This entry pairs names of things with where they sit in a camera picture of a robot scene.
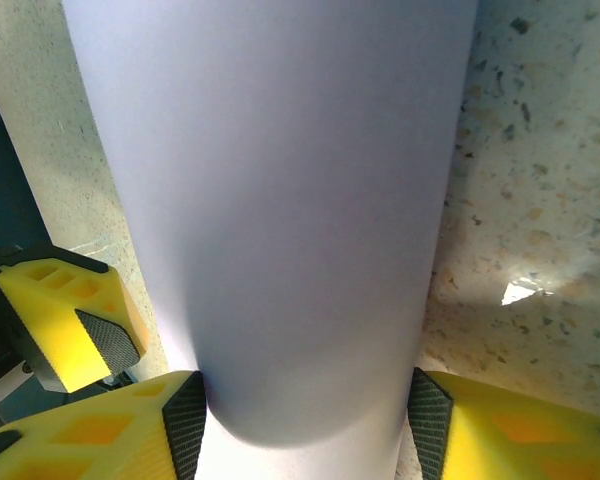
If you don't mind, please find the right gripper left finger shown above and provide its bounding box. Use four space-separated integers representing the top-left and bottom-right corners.
0 370 209 480

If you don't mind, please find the lavender cloth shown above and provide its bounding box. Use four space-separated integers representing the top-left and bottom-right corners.
62 0 481 480

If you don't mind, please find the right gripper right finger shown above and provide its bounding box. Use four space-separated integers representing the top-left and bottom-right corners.
407 367 600 480

